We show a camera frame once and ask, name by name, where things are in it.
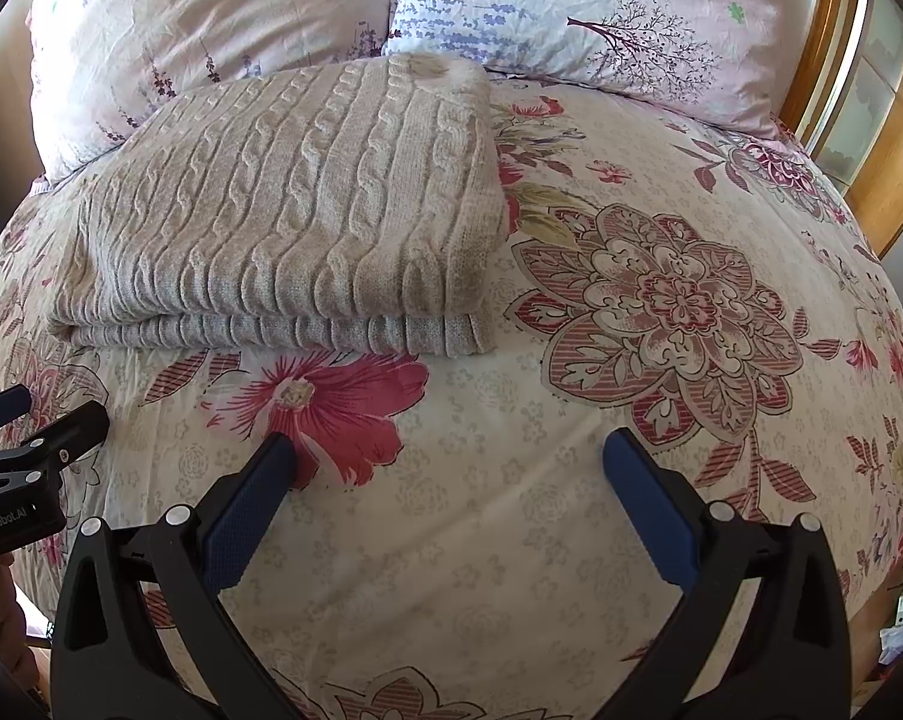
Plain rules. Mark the person's left forearm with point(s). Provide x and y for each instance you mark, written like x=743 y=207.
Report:
x=9 y=600

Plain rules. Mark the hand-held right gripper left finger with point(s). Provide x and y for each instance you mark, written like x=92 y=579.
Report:
x=245 y=510

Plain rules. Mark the tree and lavender print pillow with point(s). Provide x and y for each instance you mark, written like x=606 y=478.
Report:
x=609 y=7

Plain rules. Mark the wooden headboard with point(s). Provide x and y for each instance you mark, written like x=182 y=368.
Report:
x=879 y=127

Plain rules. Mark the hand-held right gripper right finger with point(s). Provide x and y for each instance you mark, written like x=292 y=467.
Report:
x=646 y=502

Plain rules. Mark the floral bed sheet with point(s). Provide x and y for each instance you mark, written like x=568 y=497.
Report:
x=496 y=465

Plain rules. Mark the pink pillow with green flower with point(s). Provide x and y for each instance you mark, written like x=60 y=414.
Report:
x=196 y=22

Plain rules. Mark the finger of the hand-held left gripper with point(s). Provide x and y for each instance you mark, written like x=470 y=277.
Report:
x=1 y=409
x=69 y=435

